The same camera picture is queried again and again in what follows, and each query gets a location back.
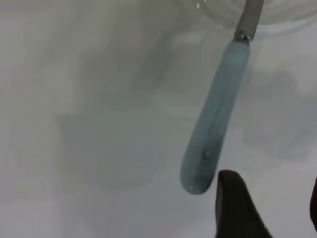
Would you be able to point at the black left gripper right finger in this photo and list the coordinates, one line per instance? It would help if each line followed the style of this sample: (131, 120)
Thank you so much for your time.
(314, 200)

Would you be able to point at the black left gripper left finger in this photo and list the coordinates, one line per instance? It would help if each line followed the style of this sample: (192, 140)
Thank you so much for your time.
(232, 210)

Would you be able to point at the clear round glass dish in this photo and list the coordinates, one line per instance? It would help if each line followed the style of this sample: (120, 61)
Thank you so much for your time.
(284, 24)

